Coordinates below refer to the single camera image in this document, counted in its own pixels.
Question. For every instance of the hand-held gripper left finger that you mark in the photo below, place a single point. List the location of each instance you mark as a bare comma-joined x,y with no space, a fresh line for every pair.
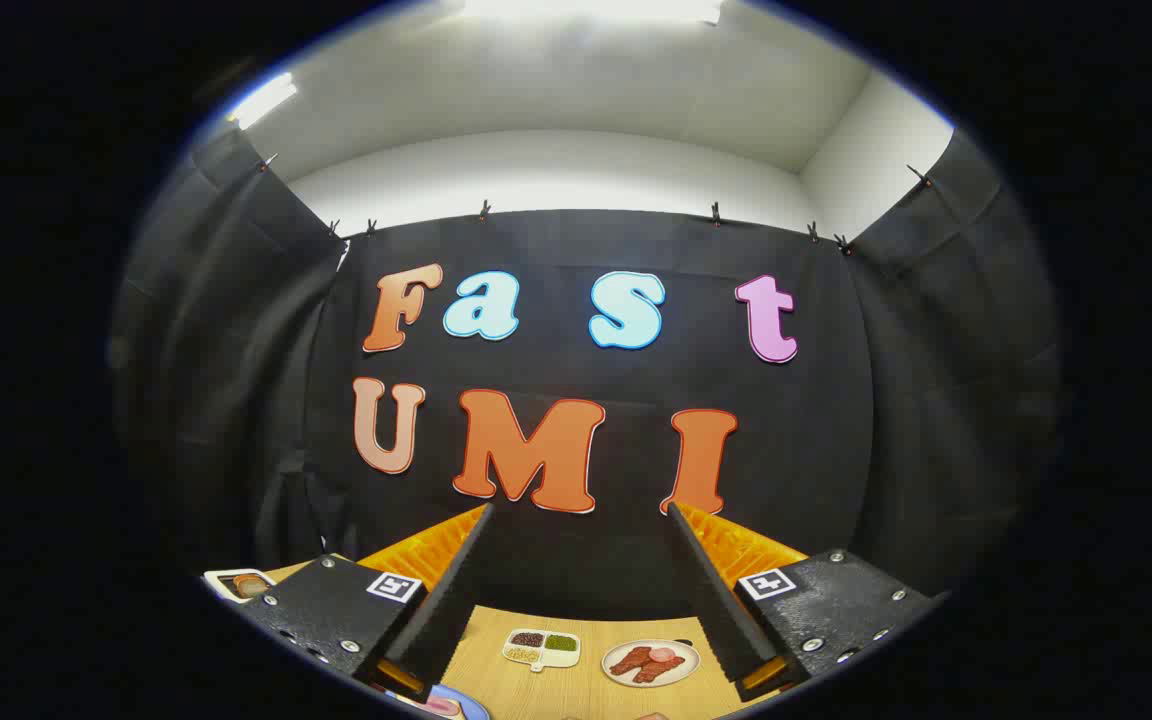
456,590

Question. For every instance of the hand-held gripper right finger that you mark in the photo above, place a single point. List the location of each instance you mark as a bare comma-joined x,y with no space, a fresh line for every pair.
711,590

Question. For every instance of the white oval plate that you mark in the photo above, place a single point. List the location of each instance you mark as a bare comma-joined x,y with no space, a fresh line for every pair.
686,665

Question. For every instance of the pink sausage slice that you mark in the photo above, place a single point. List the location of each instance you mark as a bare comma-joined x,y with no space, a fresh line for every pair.
663,654

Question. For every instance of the pile of dark red beans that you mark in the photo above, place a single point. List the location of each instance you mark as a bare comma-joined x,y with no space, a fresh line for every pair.
528,639

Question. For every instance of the pile of yellow soybeans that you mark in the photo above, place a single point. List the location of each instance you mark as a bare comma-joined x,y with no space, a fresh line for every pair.
522,655

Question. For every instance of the brown meat piece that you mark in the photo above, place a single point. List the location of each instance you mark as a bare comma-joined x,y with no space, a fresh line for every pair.
629,662
661,671

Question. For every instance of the white divided dish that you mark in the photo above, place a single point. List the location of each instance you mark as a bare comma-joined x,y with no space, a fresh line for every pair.
541,655

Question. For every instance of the blue plate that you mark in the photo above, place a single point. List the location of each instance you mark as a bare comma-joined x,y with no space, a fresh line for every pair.
471,706

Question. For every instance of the pile of green mung beans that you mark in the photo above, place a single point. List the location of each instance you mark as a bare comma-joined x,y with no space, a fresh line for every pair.
562,643

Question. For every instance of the white toaster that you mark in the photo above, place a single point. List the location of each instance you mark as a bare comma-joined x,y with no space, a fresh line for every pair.
221,582

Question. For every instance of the row of black cloth clips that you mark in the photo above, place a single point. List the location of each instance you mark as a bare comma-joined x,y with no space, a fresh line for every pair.
484,212

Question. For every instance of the ceiling light panel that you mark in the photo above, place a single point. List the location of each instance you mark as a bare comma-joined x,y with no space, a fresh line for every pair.
261,100
586,8

